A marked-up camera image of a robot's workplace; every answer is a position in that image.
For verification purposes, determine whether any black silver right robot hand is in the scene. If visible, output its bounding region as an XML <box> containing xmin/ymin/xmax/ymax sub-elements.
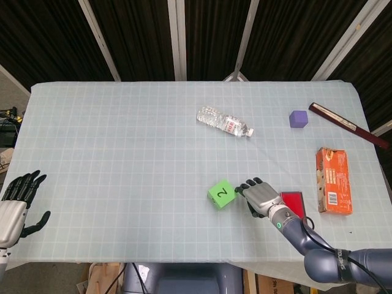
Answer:
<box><xmin>235</xmin><ymin>177</ymin><xmax>284</xmax><ymax>220</ymax></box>

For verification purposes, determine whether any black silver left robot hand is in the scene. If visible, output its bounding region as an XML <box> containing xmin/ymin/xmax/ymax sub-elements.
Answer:
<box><xmin>0</xmin><ymin>170</ymin><xmax>51</xmax><ymax>249</ymax></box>

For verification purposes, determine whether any green numbered foam cube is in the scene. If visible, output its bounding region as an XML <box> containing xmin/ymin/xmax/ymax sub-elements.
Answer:
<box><xmin>207</xmin><ymin>179</ymin><xmax>238</xmax><ymax>211</ymax></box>

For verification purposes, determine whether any purple foam cube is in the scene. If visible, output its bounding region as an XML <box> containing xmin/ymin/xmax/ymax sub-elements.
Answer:
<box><xmin>288</xmin><ymin>110</ymin><xmax>309</xmax><ymax>129</ymax></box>

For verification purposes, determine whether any red flat case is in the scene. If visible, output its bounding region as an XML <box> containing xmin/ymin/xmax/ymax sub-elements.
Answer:
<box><xmin>280</xmin><ymin>191</ymin><xmax>307</xmax><ymax>220</ymax></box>

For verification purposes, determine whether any orange snack carton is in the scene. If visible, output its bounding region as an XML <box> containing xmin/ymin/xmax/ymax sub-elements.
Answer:
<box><xmin>315</xmin><ymin>146</ymin><xmax>353</xmax><ymax>216</ymax></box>

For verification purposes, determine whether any black equipment box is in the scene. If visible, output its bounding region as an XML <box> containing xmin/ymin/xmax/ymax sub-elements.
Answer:
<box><xmin>0</xmin><ymin>121</ymin><xmax>16</xmax><ymax>148</ymax></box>

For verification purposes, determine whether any clear plastic water bottle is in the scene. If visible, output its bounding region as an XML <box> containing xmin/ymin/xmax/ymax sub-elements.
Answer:
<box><xmin>196</xmin><ymin>105</ymin><xmax>255</xmax><ymax>138</ymax></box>

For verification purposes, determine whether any brown cardboard box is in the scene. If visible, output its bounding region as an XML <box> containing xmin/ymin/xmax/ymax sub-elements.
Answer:
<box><xmin>255</xmin><ymin>274</ymin><xmax>295</xmax><ymax>294</ymax></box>

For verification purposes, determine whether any dark red long stick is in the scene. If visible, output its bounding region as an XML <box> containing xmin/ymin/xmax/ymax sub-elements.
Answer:
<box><xmin>308</xmin><ymin>102</ymin><xmax>390</xmax><ymax>150</ymax></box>

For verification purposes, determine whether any light wooden board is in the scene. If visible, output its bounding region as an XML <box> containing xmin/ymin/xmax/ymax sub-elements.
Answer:
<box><xmin>85</xmin><ymin>262</ymin><xmax>126</xmax><ymax>294</ymax></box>

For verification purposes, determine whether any blue-grey robot torso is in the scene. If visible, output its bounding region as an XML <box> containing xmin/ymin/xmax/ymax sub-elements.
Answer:
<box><xmin>122</xmin><ymin>262</ymin><xmax>246</xmax><ymax>294</ymax></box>

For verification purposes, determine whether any light blue grid tablecloth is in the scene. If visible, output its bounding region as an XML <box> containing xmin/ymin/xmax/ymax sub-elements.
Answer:
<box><xmin>4</xmin><ymin>80</ymin><xmax>392</xmax><ymax>284</ymax></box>

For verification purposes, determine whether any black pleated curtain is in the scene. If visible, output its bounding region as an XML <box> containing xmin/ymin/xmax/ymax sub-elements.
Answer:
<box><xmin>0</xmin><ymin>0</ymin><xmax>392</xmax><ymax>132</ymax></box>

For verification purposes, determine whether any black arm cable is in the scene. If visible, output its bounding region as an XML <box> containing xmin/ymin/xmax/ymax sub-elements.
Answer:
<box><xmin>301</xmin><ymin>216</ymin><xmax>380</xmax><ymax>288</ymax></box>

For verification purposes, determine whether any yellow black cable bundle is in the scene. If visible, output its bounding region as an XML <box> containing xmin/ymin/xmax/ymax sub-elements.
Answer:
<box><xmin>0</xmin><ymin>106</ymin><xmax>25</xmax><ymax>123</ymax></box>

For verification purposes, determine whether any white metal frame beam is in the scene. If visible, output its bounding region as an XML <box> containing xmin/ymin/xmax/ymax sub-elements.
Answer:
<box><xmin>0</xmin><ymin>64</ymin><xmax>31</xmax><ymax>92</ymax></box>
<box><xmin>369</xmin><ymin>119</ymin><xmax>392</xmax><ymax>138</ymax></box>

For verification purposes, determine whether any black torso cable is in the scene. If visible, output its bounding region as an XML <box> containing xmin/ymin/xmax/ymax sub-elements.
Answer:
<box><xmin>131</xmin><ymin>262</ymin><xmax>148</xmax><ymax>294</ymax></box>

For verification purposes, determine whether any white metal frame post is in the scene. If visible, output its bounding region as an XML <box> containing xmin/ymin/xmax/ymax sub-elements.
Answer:
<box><xmin>311</xmin><ymin>0</ymin><xmax>379</xmax><ymax>81</ymax></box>
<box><xmin>222</xmin><ymin>0</ymin><xmax>261</xmax><ymax>82</ymax></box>
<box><xmin>167</xmin><ymin>0</ymin><xmax>187</xmax><ymax>81</ymax></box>
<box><xmin>78</xmin><ymin>0</ymin><xmax>122</xmax><ymax>82</ymax></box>

